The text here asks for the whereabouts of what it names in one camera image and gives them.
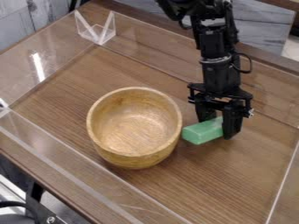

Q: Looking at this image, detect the brown wooden bowl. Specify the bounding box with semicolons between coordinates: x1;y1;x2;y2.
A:
87;87;183;170

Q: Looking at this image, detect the green rectangular block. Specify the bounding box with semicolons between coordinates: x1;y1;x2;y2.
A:
182;116;223;145

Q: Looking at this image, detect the clear acrylic tray wall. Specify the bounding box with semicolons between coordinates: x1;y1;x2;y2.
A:
0;106;191;224

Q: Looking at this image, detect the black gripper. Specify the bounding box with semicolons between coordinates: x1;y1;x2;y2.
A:
188;55;254;140

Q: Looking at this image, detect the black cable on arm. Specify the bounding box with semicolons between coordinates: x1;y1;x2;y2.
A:
231;52;255;74

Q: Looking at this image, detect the clear acrylic corner bracket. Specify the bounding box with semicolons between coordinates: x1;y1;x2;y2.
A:
74;10;116;46

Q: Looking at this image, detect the black table leg frame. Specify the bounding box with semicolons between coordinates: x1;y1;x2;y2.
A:
0;181;68;224

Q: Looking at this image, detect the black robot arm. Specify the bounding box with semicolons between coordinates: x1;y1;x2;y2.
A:
155;0;254;139

